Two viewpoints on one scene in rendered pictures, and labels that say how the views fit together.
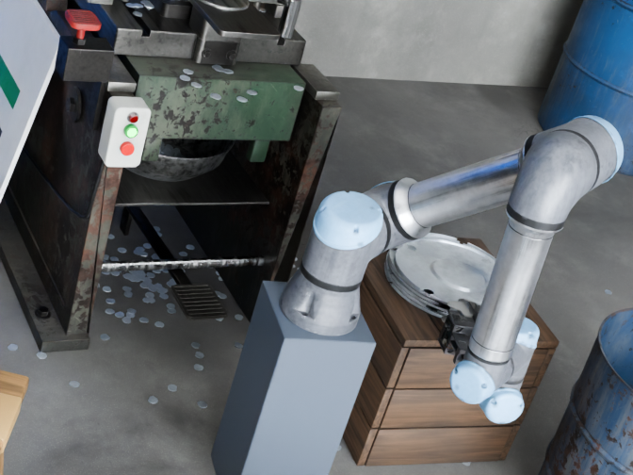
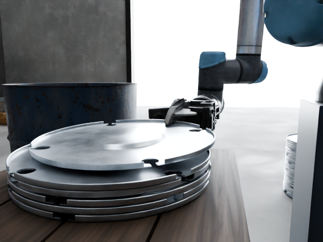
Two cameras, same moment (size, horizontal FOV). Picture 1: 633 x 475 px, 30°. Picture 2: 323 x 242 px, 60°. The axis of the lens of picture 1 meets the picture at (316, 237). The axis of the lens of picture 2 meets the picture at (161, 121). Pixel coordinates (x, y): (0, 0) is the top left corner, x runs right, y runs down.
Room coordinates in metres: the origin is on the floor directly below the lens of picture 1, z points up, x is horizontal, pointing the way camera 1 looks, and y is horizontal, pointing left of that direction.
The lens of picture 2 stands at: (2.54, 0.02, 0.50)
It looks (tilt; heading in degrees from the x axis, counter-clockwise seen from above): 9 degrees down; 220
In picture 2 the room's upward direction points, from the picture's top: straight up
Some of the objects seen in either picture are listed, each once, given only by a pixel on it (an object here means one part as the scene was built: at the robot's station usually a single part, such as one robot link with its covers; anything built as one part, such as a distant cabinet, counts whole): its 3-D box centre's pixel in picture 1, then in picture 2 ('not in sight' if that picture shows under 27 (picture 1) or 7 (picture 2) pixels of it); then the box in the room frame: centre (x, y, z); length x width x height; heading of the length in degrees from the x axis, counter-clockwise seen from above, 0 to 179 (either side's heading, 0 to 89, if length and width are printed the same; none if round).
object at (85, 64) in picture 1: (80, 82); not in sight; (2.14, 0.54, 0.62); 0.10 x 0.06 x 0.20; 125
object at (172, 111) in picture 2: (460, 306); (182, 114); (2.08, -0.32, 0.42); 0.09 x 0.06 x 0.03; 18
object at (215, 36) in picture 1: (221, 35); not in sight; (2.36, 0.32, 0.72); 0.25 x 0.14 x 0.14; 35
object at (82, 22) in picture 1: (80, 34); not in sight; (2.12, 0.56, 0.72); 0.07 x 0.06 x 0.08; 35
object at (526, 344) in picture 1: (508, 351); (216, 70); (1.81, -0.39, 0.52); 0.11 x 0.08 x 0.11; 153
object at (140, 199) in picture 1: (154, 157); not in sight; (2.51, 0.43, 0.31); 0.43 x 0.42 x 0.01; 125
